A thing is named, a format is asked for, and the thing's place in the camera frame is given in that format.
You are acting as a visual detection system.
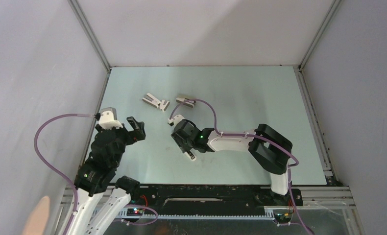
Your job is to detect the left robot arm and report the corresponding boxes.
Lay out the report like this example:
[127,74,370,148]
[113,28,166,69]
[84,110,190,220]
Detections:
[60,115,146,235]

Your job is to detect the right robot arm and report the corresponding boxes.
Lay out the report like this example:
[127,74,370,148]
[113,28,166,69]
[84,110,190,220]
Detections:
[168,118,293,205]

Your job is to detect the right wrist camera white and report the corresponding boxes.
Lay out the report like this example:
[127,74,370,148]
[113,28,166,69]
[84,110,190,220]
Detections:
[168,115,184,126]

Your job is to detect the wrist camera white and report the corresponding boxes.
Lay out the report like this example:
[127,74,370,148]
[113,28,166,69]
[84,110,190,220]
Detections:
[98,107,123,130]
[168,115,184,126]

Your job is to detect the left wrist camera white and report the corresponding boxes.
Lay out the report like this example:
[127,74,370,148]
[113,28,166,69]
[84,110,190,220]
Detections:
[98,107,123,130]

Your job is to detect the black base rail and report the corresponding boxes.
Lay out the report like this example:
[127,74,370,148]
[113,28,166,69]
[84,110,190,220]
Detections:
[131,184,303,217]

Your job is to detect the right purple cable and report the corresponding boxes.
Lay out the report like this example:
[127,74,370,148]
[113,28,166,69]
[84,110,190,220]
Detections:
[169,98,314,235]

